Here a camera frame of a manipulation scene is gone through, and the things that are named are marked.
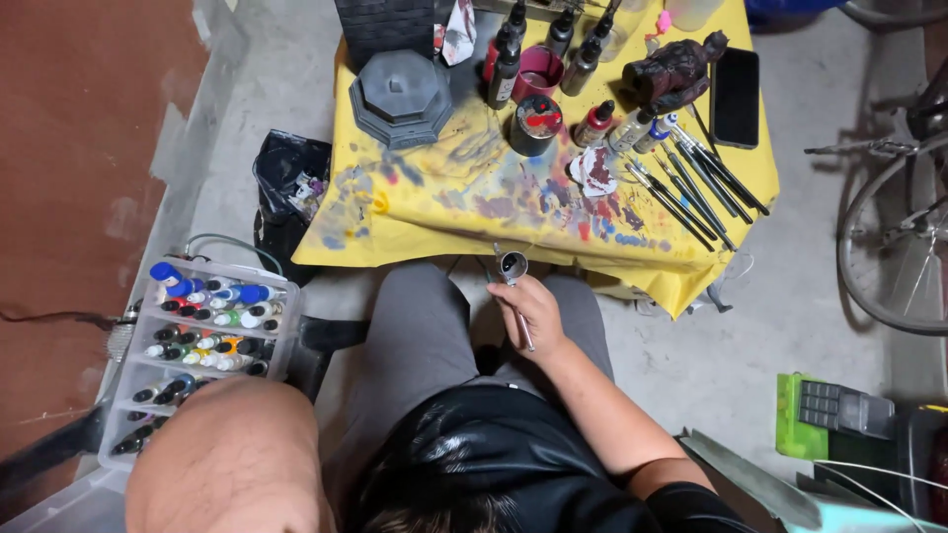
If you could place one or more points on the grey keypad device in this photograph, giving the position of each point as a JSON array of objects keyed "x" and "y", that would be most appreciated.
[{"x": 844, "y": 408}]

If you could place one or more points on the red-stained crumpled tissue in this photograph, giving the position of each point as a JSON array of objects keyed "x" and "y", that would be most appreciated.
[{"x": 594, "y": 172}]

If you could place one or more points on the red paint bottle black cap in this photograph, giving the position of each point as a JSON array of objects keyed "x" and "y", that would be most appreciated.
[{"x": 492, "y": 55}]

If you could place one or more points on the person's right fingers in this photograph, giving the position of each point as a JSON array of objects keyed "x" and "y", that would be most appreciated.
[{"x": 518, "y": 292}]

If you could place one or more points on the row of black paint brushes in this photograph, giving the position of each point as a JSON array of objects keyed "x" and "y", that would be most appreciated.
[{"x": 696, "y": 185}]

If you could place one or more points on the white paint bottle blue cap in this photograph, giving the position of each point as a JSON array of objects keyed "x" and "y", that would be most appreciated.
[{"x": 655, "y": 133}]

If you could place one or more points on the silver airbrush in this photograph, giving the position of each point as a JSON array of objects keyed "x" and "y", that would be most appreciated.
[{"x": 512, "y": 264}]

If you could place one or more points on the green box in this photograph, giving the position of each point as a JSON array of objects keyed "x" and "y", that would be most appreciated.
[{"x": 792, "y": 414}]

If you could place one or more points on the person's black shirt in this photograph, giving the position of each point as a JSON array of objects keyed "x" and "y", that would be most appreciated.
[{"x": 503, "y": 459}]

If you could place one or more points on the dark red paint dropper bottle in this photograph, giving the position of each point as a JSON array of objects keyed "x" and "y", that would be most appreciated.
[{"x": 592, "y": 126}]

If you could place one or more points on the clear plastic storage bin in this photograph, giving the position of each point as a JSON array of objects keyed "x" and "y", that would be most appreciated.
[{"x": 67, "y": 511}]

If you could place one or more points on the dark brick model wall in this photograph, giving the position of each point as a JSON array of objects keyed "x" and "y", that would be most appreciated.
[{"x": 385, "y": 29}]

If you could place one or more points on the group of assorted paint bottles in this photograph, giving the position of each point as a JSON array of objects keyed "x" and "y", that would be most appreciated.
[{"x": 211, "y": 326}]

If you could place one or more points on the bicycle wheel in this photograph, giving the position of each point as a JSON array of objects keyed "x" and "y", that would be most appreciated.
[{"x": 889, "y": 222}]

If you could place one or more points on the grey flat board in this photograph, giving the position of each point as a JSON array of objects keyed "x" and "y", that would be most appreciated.
[{"x": 748, "y": 474}]

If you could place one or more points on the black plastic bag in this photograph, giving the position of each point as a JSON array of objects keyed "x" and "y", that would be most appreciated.
[{"x": 285, "y": 185}]

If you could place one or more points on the small black dropper bottle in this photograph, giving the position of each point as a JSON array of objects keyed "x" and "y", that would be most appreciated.
[
  {"x": 601, "y": 33},
  {"x": 517, "y": 18}
]

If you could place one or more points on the person's grey trousers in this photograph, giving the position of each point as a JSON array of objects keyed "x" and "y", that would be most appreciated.
[{"x": 415, "y": 348}]

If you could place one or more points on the dark grey dropper bottle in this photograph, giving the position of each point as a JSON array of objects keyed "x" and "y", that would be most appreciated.
[
  {"x": 559, "y": 33},
  {"x": 580, "y": 70}
]

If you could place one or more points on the clear plastic cup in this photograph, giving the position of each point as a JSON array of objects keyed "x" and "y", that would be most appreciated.
[{"x": 628, "y": 22}]

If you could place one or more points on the person's right hand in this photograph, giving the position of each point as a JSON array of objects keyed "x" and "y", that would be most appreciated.
[{"x": 541, "y": 315}]

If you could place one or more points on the dark jar with red-smeared lid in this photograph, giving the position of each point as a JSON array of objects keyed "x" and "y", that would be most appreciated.
[{"x": 535, "y": 126}]

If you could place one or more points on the paint-stained paper towel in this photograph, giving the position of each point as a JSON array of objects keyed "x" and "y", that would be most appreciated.
[{"x": 459, "y": 33}]

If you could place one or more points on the grey paint dropper bottle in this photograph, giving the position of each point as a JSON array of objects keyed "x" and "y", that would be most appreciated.
[{"x": 629, "y": 132}]

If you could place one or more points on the pink paint blob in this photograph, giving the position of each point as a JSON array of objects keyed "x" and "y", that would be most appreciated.
[{"x": 663, "y": 22}]

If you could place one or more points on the pink cup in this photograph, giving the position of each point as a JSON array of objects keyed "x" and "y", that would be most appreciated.
[{"x": 537, "y": 74}]

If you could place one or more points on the grey octagonal model base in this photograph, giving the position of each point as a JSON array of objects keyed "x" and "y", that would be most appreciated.
[{"x": 400, "y": 96}]

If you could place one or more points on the black case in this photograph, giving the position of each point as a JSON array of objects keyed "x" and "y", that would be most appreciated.
[{"x": 918, "y": 459}]

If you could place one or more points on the black smartphone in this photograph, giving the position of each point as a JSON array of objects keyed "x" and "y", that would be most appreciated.
[{"x": 735, "y": 96}]

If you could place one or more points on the black dropper bottle white label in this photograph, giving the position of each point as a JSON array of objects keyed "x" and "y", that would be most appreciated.
[{"x": 503, "y": 78}]

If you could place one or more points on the clear plastic organizer box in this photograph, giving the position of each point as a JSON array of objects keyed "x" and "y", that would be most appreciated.
[{"x": 141, "y": 385}]

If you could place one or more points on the dark red bust figurine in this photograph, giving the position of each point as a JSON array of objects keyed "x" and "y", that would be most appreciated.
[{"x": 670, "y": 74}]

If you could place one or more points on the translucent plastic container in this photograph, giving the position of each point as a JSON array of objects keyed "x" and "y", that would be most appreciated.
[{"x": 692, "y": 11}]

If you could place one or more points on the yellow paint-stained table cover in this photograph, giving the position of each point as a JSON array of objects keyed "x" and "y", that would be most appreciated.
[{"x": 474, "y": 200}]

